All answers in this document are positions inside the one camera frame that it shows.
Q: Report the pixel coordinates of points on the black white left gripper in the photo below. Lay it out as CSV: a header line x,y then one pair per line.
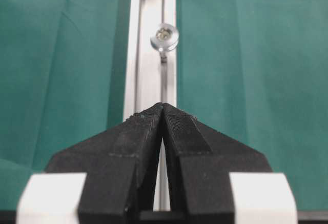
x,y
199,160

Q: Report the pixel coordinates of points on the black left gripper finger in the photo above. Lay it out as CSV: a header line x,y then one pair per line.
x,y
121,167

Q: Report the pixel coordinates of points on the silver pulley shaft middle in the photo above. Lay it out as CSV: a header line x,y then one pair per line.
x,y
165,40

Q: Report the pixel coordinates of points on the green table cloth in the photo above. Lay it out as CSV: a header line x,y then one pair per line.
x,y
255,70

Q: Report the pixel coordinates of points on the aluminium extrusion rail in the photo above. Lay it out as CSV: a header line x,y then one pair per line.
x,y
148,79

